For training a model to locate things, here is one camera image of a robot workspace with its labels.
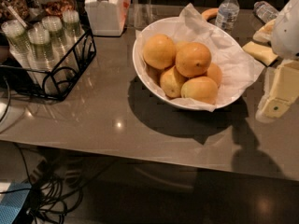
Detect black cables on floor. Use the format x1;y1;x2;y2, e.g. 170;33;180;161
0;142;120;224

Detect orange at back left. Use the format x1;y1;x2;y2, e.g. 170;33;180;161
143;34;176;70

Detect plastic cup stack far left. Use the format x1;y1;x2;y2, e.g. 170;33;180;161
1;20;30;69

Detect orange at right side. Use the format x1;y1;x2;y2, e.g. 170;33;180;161
206;63;222;86

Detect yellow packet on table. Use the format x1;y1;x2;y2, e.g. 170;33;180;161
242;41;278;66

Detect plastic cup stack centre back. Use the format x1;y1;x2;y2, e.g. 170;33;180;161
42;16;69;62

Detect plastic cup stack centre front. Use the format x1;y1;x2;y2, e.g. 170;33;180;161
27;23;58;91

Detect pale packet near bottle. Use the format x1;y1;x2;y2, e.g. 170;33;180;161
253;19;276;43

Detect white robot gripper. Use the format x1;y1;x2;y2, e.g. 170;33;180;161
255;0;299;123

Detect white lidded canister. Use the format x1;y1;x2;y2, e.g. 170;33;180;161
85;0;131;36

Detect upright clear water bottle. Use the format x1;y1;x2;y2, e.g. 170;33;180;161
215;0;240;34

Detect orange behind the bowl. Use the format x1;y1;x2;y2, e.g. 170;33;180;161
202;8;218;21

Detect lying clear water bottle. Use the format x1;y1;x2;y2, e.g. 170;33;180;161
253;1;278;23

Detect orange at front left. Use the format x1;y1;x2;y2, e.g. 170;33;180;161
160;66;187;99

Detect blue box on floor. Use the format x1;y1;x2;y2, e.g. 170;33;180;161
0;183;31;224

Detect large orange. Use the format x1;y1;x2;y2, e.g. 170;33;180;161
176;42;212;77

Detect white paper liner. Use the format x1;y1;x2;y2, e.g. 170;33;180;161
135;3;265;113

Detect black wire rack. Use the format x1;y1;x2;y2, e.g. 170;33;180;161
0;26;96;101

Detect glass jar with snacks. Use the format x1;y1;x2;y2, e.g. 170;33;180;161
25;0;78;23

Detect plastic cup stack right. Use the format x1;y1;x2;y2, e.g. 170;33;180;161
63;10;83;44

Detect plastic cup stack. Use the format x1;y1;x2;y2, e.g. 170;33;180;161
27;23;58;91
1;20;30;69
63;10;83;44
42;16;69;62

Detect white ceramic bowl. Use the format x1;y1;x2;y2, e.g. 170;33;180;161
132;16;246;112

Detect orange at front right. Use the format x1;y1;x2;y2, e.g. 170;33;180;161
181;77;218;105

